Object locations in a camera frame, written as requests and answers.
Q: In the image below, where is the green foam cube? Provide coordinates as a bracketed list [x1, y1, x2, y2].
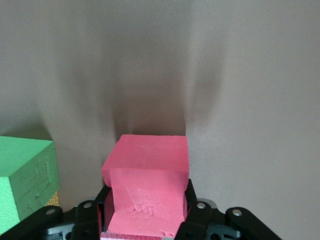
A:
[0, 135, 61, 235]

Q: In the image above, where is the red foam cube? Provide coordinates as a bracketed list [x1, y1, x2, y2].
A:
[101, 134, 190, 237]

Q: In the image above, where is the pink foam cube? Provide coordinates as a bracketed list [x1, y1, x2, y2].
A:
[99, 231, 162, 240]

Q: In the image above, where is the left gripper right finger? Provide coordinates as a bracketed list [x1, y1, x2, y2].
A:
[174, 178, 282, 240]

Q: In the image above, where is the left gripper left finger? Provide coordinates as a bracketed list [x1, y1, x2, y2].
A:
[0, 185, 111, 240]

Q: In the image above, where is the brown table cover sheet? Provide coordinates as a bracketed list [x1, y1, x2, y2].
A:
[0, 0, 320, 240]

